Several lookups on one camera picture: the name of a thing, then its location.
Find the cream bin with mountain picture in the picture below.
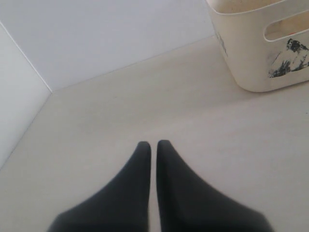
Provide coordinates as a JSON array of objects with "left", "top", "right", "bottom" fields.
[{"left": 207, "top": 0, "right": 309, "bottom": 92}]

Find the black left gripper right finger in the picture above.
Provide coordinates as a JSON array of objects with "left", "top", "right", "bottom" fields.
[{"left": 156, "top": 140, "right": 273, "bottom": 232}]

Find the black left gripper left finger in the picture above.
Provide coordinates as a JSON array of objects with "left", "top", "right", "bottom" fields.
[{"left": 48, "top": 141, "right": 151, "bottom": 232}]

